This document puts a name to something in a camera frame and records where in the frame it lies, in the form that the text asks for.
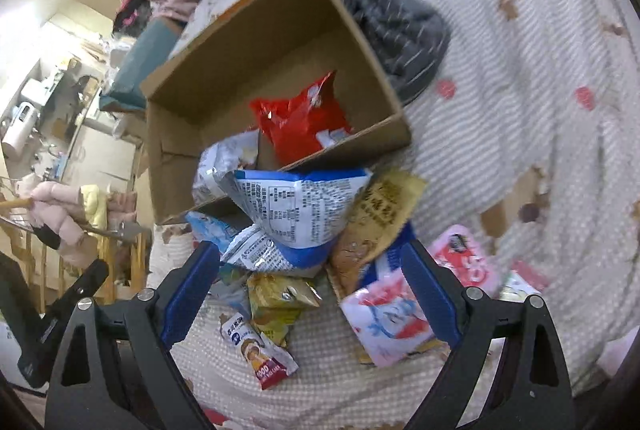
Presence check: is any brown cardboard box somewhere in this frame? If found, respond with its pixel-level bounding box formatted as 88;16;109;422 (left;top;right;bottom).
140;0;412;227

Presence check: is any pale green snack packet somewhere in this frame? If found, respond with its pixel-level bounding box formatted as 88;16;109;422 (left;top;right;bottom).
497;260;551;305

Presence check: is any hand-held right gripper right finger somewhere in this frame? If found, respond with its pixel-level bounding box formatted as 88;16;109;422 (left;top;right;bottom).
400;237;576;430

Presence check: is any white appliance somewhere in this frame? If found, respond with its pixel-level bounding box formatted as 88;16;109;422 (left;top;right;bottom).
2;102;38;158

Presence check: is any white counter cabinet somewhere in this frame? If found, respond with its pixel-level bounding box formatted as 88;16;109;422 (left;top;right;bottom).
75;120;146;191

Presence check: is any yellow jacket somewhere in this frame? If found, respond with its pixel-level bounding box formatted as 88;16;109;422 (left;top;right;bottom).
80;185;111;231

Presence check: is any pink fuzzy garment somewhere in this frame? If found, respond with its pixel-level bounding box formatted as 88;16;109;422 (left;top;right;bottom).
107;190;138;223

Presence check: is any grey striped garment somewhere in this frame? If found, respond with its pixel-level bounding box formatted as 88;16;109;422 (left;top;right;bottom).
325;0;451;105

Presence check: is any white printed blanket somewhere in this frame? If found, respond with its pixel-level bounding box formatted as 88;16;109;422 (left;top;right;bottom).
145;0;640;430

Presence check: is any tan snack packet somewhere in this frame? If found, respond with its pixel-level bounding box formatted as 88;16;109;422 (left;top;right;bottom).
327;170;430;295

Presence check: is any red snack packet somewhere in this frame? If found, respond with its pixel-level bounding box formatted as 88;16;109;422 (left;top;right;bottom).
249;70;353;167

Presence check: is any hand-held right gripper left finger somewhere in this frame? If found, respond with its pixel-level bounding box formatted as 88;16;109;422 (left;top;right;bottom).
45;240;222;430

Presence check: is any pink puffy jacket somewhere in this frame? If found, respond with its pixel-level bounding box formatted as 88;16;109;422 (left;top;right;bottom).
22;180;101;271

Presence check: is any teal cushion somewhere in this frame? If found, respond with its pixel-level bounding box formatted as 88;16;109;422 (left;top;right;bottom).
100;17;183;113

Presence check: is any pink white blue snack packet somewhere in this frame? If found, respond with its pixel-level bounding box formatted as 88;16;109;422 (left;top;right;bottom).
340;267;451;368

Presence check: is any light blue snack packet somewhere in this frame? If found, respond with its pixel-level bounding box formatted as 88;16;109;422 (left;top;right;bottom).
185;211;241;255

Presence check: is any white crinkled snack packet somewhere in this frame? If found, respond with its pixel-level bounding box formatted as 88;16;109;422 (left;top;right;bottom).
192;130;261;205

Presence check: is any small white red snack bar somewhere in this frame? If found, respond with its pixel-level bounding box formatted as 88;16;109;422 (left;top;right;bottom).
220;312;300;391

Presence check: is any large blue white snack bag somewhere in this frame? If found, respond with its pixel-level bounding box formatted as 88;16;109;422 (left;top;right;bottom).
220;167;375;273

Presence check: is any dark clothes pile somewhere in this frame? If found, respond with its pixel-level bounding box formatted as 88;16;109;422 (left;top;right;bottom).
112;0;156;35

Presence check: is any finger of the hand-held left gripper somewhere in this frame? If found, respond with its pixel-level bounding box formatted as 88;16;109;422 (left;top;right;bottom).
0;254;47;363
17;259;110;389

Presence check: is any wooden rod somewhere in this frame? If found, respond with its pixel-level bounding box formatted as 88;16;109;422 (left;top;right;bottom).
0;195;36;213

